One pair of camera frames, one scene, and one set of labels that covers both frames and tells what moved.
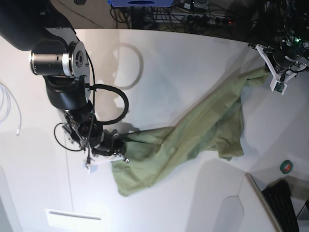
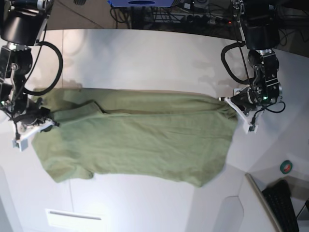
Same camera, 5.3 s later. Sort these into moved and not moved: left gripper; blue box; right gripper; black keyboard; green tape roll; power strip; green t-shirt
Moved: right gripper; left gripper; green t-shirt
Not moved: power strip; black keyboard; blue box; green tape roll
